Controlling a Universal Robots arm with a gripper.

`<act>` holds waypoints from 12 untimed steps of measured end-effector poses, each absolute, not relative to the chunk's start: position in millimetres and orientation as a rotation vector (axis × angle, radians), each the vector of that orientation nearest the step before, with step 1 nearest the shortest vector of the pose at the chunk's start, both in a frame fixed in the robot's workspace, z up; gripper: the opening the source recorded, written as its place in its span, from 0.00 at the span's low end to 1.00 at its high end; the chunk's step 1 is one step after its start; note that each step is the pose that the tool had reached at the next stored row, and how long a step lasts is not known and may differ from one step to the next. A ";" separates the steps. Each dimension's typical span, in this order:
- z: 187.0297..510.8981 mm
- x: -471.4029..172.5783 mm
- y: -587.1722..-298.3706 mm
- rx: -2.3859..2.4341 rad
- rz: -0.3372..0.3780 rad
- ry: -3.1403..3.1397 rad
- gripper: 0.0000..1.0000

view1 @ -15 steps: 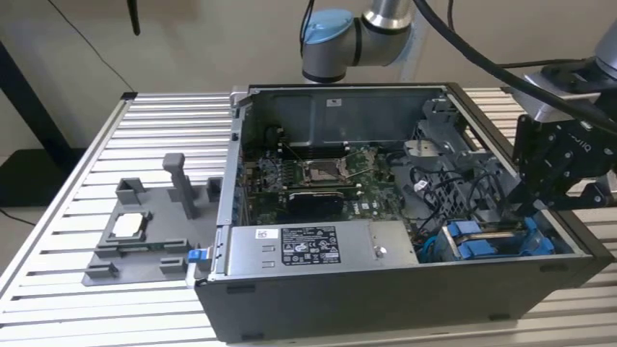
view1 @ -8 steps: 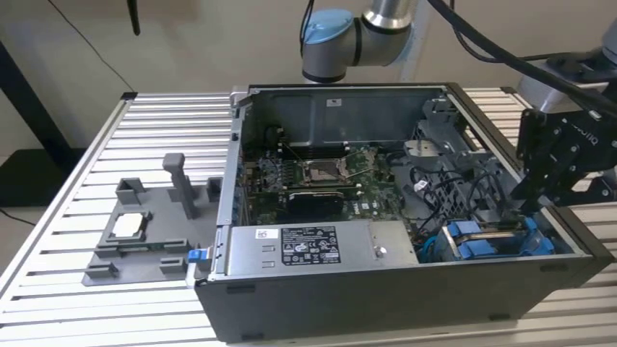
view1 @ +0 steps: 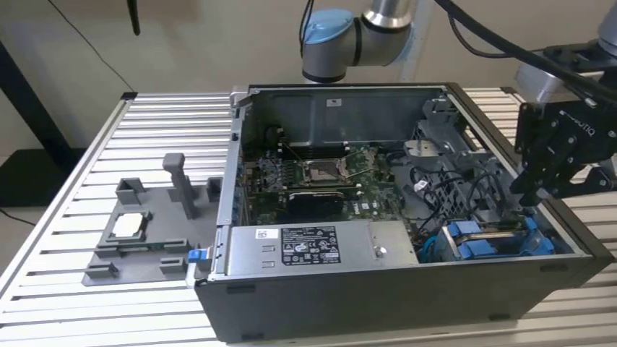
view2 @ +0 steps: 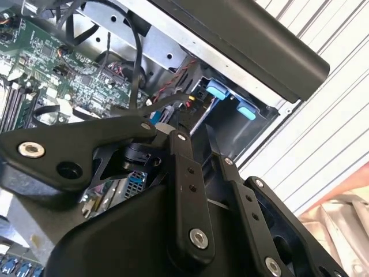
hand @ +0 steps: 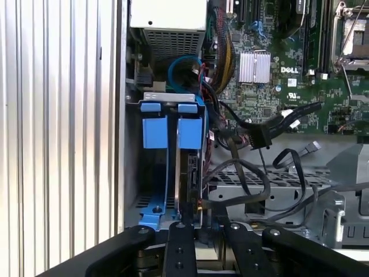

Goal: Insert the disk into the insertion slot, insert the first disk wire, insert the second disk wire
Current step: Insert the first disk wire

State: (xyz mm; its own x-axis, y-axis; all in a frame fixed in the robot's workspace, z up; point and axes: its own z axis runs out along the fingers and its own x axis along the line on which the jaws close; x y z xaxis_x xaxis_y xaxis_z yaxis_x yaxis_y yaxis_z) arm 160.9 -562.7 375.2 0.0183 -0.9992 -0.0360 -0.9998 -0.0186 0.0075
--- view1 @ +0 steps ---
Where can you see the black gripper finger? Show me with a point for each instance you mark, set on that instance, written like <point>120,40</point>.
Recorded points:
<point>561,162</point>
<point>528,184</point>

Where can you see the hard disk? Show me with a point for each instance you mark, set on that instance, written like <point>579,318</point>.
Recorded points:
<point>475,249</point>

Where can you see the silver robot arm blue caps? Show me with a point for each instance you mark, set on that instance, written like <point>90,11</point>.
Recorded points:
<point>332,54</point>

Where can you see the grey disk bay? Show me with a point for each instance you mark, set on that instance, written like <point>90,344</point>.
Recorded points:
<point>492,215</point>

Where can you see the silver wrist block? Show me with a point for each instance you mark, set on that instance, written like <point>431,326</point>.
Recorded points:
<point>537,85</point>

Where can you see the green motherboard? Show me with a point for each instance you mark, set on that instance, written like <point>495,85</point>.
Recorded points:
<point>376,195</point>

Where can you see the CPU socket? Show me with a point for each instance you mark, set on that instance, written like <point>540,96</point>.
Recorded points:
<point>320,171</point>

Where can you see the black heatsink block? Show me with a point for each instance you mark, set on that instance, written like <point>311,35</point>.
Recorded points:
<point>316,204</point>

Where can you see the dark grey PC case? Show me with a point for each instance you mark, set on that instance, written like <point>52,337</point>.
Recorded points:
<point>361,307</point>

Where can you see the locking lever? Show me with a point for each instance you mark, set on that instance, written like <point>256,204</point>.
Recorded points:
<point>295,152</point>

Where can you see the silver power supply unit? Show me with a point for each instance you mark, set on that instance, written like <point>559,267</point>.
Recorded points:
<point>251,253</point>

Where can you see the blue case latch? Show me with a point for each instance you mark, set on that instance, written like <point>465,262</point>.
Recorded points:
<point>194,256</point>

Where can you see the grey parts rack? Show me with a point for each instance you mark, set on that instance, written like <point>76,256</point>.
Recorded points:
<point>164,224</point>

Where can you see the silver CPU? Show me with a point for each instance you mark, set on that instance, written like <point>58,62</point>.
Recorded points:
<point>128,224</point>

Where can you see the black stand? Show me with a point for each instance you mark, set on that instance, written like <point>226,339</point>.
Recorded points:
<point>28,173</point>

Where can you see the grey metal drive bracket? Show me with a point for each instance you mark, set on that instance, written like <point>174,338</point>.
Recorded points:
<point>429,148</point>

